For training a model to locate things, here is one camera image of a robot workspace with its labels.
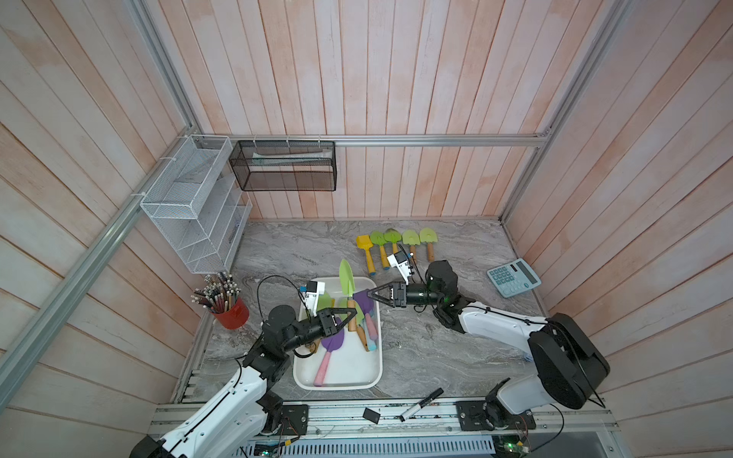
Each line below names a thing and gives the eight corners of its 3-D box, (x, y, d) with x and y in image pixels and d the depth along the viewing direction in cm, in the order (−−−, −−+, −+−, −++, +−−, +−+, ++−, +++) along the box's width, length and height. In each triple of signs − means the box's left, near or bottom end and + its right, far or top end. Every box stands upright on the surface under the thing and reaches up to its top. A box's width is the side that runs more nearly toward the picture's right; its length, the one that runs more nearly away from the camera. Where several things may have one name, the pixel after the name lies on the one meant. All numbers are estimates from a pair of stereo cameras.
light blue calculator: (505, 297, 99) (510, 292, 96) (486, 273, 106) (490, 267, 103) (536, 287, 102) (542, 281, 99) (516, 263, 109) (520, 257, 106)
